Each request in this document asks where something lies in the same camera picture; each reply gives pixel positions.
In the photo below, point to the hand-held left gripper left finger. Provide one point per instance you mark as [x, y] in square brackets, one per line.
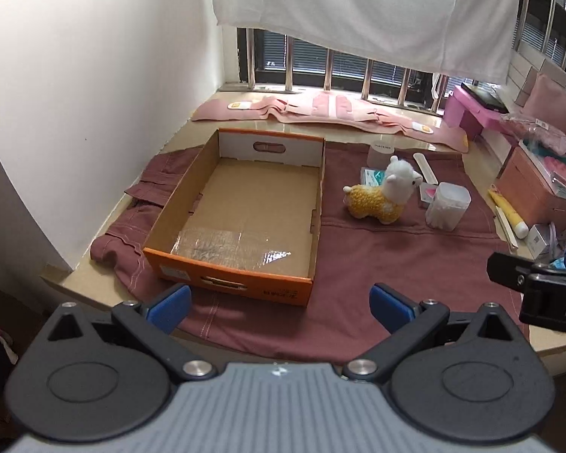
[172, 306]

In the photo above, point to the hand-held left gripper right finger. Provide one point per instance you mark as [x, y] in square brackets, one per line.
[391, 309]

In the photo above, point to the clear cotton swab container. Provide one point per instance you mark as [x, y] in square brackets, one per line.
[448, 207]

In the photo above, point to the silver box with pink heart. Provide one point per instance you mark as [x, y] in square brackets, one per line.
[427, 194]

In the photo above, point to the yellow white alpaca plush toy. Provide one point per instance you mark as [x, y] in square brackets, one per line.
[382, 198]

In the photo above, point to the white embossed tube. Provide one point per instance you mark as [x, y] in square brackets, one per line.
[425, 167]

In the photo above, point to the orange rimmed cardboard box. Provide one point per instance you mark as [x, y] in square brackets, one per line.
[245, 198]

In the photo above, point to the teal floss pick box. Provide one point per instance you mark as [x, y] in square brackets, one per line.
[370, 177]

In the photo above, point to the round jar with pink lid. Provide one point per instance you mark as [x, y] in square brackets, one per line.
[382, 153]

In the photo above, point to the blue wet wipes pack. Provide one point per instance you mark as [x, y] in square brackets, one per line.
[556, 263]

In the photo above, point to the white slim stick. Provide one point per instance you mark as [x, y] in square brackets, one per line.
[505, 229]

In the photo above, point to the small white silver box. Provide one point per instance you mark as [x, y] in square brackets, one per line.
[540, 240]

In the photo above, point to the maroon cloth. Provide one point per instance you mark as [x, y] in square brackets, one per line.
[405, 269]

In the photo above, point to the yellow white lotion tube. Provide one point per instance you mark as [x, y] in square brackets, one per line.
[509, 212]

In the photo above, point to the salmon pink storage box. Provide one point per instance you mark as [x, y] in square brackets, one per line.
[528, 193]

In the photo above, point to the clear pack with pink item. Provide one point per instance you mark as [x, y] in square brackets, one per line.
[559, 167]

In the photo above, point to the clear bag of pink items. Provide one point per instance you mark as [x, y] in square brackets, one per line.
[533, 130]

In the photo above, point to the pink paper bag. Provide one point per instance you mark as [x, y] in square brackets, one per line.
[552, 104]

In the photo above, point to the pink stand box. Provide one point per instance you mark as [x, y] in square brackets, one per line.
[455, 115]

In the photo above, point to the black flat device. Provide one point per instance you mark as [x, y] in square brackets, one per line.
[483, 96]

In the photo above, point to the white box stack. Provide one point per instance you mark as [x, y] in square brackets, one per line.
[523, 75]

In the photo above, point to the pink garment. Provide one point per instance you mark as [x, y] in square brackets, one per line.
[330, 108]

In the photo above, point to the white hanging towel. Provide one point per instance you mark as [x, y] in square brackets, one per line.
[368, 9]

